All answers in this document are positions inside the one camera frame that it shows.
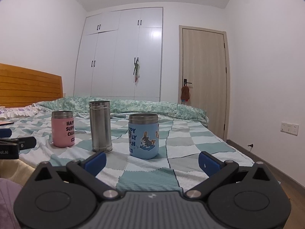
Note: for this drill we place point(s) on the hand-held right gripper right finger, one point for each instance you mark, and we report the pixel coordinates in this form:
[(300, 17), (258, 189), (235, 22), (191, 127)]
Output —
[(209, 164)]

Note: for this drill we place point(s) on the dark flat phone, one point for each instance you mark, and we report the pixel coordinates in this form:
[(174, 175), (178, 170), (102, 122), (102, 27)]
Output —
[(6, 123)]

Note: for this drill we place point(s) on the pink printed cup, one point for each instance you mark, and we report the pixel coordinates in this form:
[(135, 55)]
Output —
[(62, 130)]

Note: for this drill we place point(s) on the green hanging ornament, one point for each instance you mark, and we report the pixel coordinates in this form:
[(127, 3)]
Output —
[(136, 71)]

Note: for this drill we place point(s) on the blue cartoon printed cup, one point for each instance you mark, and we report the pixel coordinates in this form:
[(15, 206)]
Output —
[(143, 138)]

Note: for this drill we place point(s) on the purple floral pillow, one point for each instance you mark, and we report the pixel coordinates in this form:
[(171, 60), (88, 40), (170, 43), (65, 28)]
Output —
[(16, 112)]

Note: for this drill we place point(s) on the wooden bed headboard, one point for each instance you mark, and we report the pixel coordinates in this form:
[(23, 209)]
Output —
[(31, 85)]

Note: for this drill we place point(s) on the brown hanging cloth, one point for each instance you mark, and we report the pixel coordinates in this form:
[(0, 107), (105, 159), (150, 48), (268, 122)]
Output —
[(185, 93)]

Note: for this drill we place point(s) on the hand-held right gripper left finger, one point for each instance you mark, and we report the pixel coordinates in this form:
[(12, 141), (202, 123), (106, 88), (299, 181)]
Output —
[(96, 163)]

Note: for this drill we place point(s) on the white wall outlet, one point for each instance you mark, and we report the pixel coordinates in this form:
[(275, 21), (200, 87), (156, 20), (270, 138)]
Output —
[(289, 128)]

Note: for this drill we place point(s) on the metal door stopper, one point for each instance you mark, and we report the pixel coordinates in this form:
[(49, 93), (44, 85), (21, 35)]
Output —
[(250, 145)]

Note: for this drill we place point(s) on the checkered green bed blanket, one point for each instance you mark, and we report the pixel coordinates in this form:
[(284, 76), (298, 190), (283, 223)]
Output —
[(195, 145)]

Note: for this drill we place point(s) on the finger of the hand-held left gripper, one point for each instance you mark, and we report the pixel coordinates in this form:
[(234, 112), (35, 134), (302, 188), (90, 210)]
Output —
[(4, 132), (28, 142)]

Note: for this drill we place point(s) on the beige cloth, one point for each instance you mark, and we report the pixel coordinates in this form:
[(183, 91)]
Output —
[(16, 170)]

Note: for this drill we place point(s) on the light wooden door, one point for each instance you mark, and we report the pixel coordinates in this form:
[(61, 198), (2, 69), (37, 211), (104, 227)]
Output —
[(203, 81)]

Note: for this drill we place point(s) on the tall stainless steel cup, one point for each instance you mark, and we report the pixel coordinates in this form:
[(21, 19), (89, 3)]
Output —
[(100, 126)]

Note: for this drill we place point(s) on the white wardrobe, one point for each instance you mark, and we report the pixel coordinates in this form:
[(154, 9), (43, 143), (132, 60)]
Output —
[(114, 59)]

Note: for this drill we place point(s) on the person's purple clothing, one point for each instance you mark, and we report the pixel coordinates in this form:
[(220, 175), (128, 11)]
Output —
[(8, 202)]

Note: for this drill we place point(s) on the green floral duvet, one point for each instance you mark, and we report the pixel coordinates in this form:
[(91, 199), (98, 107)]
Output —
[(152, 108)]

